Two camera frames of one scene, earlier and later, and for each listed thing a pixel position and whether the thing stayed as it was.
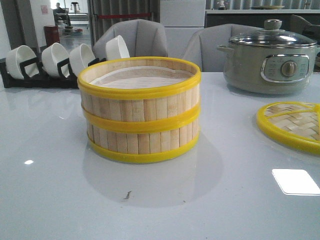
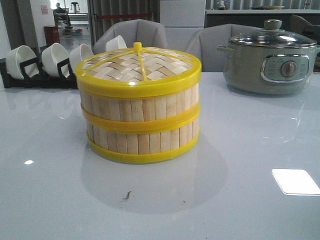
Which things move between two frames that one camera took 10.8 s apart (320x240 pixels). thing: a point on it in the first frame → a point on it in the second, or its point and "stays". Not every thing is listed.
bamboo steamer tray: (140, 94) stays
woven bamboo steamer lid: (295, 123) → (138, 71)
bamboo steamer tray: (150, 146) stays
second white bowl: (52, 55) stays
